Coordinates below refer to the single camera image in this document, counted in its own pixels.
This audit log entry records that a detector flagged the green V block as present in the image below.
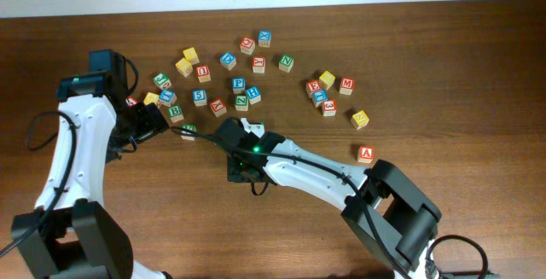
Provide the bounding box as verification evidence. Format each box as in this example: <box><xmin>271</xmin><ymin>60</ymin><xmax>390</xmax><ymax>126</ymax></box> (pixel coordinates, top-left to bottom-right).
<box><xmin>180</xmin><ymin>124</ymin><xmax>196</xmax><ymax>141</ymax></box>

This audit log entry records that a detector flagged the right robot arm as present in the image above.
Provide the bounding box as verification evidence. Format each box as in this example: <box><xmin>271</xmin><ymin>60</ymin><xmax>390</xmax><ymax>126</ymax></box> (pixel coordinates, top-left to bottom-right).
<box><xmin>212</xmin><ymin>119</ymin><xmax>442</xmax><ymax>278</ymax></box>

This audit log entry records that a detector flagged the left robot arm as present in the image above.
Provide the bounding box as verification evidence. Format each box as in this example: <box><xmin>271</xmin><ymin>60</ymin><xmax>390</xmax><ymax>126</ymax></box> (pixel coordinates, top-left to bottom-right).
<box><xmin>1</xmin><ymin>49</ymin><xmax>169</xmax><ymax>278</ymax></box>

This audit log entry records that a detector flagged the red 6 block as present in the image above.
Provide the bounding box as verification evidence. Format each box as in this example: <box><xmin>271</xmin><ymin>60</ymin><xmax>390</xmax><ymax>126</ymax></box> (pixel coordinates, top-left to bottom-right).
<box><xmin>126</xmin><ymin>96</ymin><xmax>137</xmax><ymax>107</ymax></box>

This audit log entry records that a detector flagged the green B block inner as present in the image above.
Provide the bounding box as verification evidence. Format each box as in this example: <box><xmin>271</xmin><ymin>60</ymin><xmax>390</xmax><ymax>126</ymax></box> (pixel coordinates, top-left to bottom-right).
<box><xmin>167</xmin><ymin>105</ymin><xmax>184</xmax><ymax>123</ymax></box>

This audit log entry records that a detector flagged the blue block left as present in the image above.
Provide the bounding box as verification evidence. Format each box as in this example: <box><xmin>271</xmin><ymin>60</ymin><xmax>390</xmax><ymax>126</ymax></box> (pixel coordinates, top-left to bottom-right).
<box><xmin>159</xmin><ymin>89</ymin><xmax>177</xmax><ymax>107</ymax></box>

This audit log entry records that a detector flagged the green J block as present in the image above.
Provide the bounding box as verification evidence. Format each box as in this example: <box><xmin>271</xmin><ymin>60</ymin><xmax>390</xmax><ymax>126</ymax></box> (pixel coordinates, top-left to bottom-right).
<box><xmin>153</xmin><ymin>73</ymin><xmax>171</xmax><ymax>90</ymax></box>

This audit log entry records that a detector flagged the green N block lower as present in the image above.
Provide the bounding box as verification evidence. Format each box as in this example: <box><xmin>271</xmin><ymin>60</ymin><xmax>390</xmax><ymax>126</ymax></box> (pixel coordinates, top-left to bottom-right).
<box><xmin>235</xmin><ymin>95</ymin><xmax>249</xmax><ymax>111</ymax></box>

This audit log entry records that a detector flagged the green n block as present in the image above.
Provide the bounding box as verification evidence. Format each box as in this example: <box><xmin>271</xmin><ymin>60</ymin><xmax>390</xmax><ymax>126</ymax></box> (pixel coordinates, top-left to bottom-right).
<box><xmin>279</xmin><ymin>55</ymin><xmax>294</xmax><ymax>73</ymax></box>
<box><xmin>235</xmin><ymin>95</ymin><xmax>249</xmax><ymax>111</ymax></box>

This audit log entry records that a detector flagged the red X block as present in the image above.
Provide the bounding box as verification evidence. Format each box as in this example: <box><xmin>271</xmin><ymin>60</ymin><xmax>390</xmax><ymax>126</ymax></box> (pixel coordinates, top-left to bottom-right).
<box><xmin>209</xmin><ymin>98</ymin><xmax>227</xmax><ymax>117</ymax></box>

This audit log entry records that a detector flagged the blue H block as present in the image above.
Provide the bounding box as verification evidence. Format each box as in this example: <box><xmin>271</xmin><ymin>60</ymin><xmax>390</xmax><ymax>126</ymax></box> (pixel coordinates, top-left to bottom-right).
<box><xmin>246</xmin><ymin>86</ymin><xmax>261</xmax><ymax>105</ymax></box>

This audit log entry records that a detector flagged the blue 5 block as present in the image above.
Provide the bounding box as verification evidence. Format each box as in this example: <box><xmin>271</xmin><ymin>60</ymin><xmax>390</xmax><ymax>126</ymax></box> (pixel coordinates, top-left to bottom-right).
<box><xmin>192</xmin><ymin>89</ymin><xmax>207</xmax><ymax>107</ymax></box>

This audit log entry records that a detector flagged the blue P block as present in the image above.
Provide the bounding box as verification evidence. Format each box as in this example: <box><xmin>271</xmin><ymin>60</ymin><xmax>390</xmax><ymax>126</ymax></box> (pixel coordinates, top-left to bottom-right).
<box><xmin>232</xmin><ymin>78</ymin><xmax>246</xmax><ymax>95</ymax></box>

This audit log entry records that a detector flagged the yellow block beside U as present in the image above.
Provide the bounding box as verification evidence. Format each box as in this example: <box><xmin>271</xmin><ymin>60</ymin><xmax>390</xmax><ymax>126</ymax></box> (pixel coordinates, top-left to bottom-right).
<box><xmin>175</xmin><ymin>58</ymin><xmax>193</xmax><ymax>78</ymax></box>

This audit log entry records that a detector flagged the red U block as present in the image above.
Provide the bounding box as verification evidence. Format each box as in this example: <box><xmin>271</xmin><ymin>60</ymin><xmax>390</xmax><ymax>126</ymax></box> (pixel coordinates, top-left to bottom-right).
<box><xmin>196</xmin><ymin>65</ymin><xmax>212</xmax><ymax>83</ymax></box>

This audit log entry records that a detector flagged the yellow block upper left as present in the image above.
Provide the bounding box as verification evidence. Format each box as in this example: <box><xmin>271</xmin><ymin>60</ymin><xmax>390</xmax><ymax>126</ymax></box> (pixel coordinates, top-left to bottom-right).
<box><xmin>183</xmin><ymin>47</ymin><xmax>200</xmax><ymax>65</ymax></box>

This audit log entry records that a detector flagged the red Y block upper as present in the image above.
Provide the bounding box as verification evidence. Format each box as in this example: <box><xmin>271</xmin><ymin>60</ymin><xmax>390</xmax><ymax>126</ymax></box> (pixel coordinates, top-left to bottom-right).
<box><xmin>253</xmin><ymin>55</ymin><xmax>265</xmax><ymax>73</ymax></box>

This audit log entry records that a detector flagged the blue D block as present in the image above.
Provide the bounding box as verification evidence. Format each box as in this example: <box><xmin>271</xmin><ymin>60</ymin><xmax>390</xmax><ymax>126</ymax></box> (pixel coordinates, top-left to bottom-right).
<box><xmin>220</xmin><ymin>52</ymin><xmax>236</xmax><ymax>71</ymax></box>

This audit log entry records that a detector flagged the blue block right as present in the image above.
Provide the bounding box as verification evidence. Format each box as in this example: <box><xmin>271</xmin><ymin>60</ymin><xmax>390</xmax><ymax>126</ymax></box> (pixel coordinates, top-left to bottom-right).
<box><xmin>311</xmin><ymin>90</ymin><xmax>328</xmax><ymax>108</ymax></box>

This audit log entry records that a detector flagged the red E block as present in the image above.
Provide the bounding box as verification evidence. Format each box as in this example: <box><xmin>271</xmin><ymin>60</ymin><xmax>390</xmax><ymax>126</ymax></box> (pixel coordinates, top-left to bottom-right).
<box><xmin>305</xmin><ymin>80</ymin><xmax>322</xmax><ymax>98</ymax></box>

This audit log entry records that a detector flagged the red 3 block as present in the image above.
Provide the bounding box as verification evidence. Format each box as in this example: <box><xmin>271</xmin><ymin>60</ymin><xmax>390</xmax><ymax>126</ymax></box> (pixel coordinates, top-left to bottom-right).
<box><xmin>322</xmin><ymin>100</ymin><xmax>337</xmax><ymax>117</ymax></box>

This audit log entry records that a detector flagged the green N block upper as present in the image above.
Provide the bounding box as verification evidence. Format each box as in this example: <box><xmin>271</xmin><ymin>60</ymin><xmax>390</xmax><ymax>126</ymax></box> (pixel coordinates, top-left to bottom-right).
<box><xmin>279</xmin><ymin>55</ymin><xmax>294</xmax><ymax>73</ymax></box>

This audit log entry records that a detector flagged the red G block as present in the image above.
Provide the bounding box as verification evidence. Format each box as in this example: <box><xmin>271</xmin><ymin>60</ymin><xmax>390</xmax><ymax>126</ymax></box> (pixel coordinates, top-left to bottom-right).
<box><xmin>240</xmin><ymin>37</ymin><xmax>256</xmax><ymax>55</ymax></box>

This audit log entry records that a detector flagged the yellow block right upper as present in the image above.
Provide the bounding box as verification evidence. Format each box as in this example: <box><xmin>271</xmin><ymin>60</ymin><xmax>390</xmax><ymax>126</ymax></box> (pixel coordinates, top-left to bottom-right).
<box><xmin>318</xmin><ymin>71</ymin><xmax>336</xmax><ymax>90</ymax></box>

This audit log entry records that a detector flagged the blue X block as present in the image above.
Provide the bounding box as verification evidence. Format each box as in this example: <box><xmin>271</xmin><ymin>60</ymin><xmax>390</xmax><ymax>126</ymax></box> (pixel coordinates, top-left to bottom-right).
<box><xmin>258</xmin><ymin>30</ymin><xmax>272</xmax><ymax>48</ymax></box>

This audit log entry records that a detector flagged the yellow S block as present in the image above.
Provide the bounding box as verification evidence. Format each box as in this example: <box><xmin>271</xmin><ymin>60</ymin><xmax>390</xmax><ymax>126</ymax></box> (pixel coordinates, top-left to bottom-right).
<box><xmin>351</xmin><ymin>110</ymin><xmax>369</xmax><ymax>130</ymax></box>

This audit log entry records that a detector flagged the red A block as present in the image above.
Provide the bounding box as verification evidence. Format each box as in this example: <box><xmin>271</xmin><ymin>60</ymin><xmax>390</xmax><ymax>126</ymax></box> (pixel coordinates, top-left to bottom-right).
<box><xmin>357</xmin><ymin>146</ymin><xmax>375</xmax><ymax>164</ymax></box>

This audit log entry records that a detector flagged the red M block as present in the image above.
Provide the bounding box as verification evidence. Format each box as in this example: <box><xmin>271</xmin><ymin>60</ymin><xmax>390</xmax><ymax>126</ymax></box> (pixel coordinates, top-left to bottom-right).
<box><xmin>340</xmin><ymin>78</ymin><xmax>355</xmax><ymax>96</ymax></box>

